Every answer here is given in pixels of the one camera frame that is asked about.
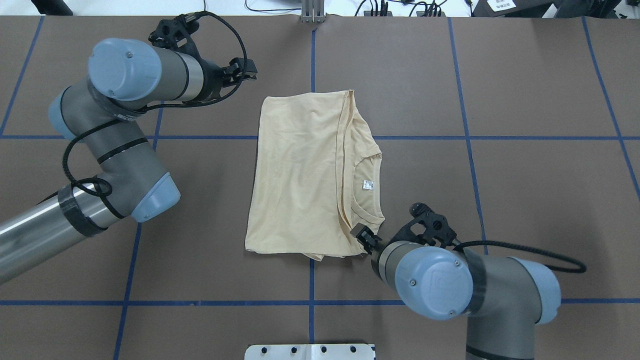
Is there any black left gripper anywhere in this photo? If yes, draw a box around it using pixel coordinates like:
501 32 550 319
198 58 258 101

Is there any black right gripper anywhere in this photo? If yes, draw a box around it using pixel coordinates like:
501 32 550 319
350 224 401 273

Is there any cream long-sleeve printed shirt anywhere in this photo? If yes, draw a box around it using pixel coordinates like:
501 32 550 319
244 89 385 261

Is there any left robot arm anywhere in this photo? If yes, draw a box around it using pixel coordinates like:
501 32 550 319
1 38 258 283

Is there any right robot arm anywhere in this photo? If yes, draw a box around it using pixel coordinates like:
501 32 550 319
350 223 562 360

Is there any black label printer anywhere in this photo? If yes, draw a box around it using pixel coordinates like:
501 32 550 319
471 0 554 18

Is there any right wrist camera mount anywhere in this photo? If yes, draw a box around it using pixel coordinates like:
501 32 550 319
391 202 461 249

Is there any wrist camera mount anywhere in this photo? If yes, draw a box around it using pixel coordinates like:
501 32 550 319
148 13 201 59
391 202 461 249

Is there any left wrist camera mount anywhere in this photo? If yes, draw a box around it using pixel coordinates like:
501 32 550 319
148 13 201 59

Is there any aluminium frame post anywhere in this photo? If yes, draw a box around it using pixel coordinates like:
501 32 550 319
300 0 326 24

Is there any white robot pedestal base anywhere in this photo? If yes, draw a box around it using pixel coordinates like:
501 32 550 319
244 343 377 360

